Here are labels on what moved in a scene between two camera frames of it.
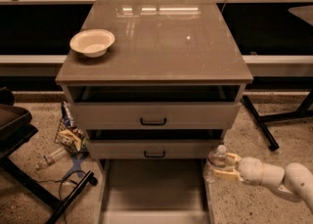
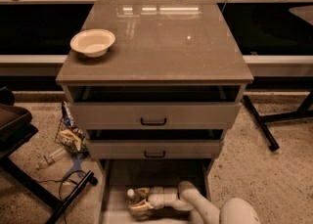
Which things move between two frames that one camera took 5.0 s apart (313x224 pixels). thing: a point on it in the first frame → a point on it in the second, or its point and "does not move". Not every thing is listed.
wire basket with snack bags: x=68 y=136 does not move
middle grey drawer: x=119 y=149 does not move
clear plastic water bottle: x=216 y=160 → x=131 y=199
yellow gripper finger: x=232 y=173 → x=138 y=211
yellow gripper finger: x=234 y=156 → x=144 y=192
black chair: x=15 y=123 does not move
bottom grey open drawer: x=153 y=191 does not move
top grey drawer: x=156 y=114 does not move
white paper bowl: x=93 y=43 does not move
